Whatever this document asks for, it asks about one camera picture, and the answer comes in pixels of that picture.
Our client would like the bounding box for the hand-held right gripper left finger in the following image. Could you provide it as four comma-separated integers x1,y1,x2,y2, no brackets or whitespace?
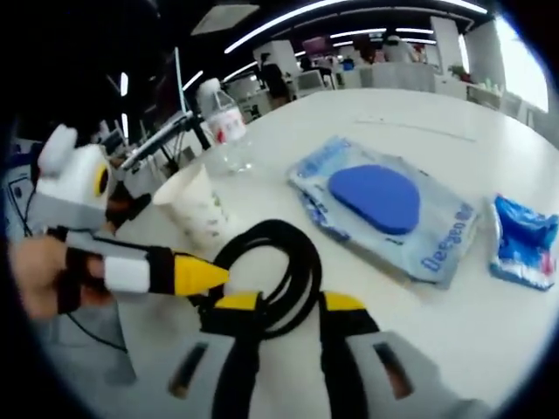
168,291,264,419

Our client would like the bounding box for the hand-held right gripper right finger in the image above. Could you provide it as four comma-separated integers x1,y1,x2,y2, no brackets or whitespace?
318,292,481,419

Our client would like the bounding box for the white paper cup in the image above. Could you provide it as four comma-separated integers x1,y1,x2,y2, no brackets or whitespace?
151,162,233,251

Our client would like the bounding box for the black cable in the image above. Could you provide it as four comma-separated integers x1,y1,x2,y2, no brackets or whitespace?
197,219,325,340

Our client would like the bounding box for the wet wipes pack blue lid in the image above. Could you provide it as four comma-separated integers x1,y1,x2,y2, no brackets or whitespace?
285,134,480,290

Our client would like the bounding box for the clear plastic water bottle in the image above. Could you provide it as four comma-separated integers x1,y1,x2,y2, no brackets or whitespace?
195,77,255,175

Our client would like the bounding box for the blue tissue pack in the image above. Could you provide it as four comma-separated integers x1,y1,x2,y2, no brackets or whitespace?
487,193,559,292

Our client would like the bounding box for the person's left hand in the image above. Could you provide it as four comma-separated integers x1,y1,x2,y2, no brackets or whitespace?
10,237,108,319

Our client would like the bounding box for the white table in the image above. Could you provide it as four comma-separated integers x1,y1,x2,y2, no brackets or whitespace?
116,86,559,419

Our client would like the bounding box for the potted plant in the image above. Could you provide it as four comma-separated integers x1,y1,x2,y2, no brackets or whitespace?
448,64,473,83

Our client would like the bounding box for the ceiling light strip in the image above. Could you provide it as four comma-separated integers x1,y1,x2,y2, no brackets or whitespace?
224,0,489,55

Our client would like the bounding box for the table cable slot cover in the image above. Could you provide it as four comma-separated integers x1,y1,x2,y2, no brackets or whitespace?
352,116,478,144

